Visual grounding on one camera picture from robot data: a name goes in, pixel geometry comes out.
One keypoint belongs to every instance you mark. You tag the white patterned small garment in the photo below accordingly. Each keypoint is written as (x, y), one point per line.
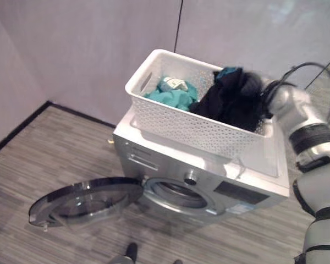
(176, 83)

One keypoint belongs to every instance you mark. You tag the black washer display panel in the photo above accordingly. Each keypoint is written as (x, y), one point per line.
(240, 193)

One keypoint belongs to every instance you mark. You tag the silver washer dial knob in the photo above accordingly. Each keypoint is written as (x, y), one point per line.
(191, 177)

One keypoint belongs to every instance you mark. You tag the teal garment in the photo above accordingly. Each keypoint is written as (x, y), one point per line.
(170, 97)

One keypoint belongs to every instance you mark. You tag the silver detergent drawer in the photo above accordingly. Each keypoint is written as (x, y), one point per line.
(142, 162)

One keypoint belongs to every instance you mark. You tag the round dark glass washer door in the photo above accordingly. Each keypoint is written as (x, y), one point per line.
(82, 202)

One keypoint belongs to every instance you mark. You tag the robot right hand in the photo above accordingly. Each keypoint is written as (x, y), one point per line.
(253, 82)

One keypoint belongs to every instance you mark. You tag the grey washer drum gasket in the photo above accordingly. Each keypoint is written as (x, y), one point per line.
(156, 192)

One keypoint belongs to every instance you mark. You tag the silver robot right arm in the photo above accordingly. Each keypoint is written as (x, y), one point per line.
(313, 137)

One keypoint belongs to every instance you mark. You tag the black garment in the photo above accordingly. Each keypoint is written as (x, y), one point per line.
(225, 101)

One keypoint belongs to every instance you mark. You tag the white perforated laundry basket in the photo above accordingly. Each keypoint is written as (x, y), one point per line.
(181, 126)

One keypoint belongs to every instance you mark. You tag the black baseboard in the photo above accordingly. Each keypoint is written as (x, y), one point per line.
(22, 127)

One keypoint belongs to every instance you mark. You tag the robot dark foot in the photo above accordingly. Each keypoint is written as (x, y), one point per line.
(131, 250)

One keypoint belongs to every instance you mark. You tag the silver front-load washing machine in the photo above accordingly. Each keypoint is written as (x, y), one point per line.
(178, 167)

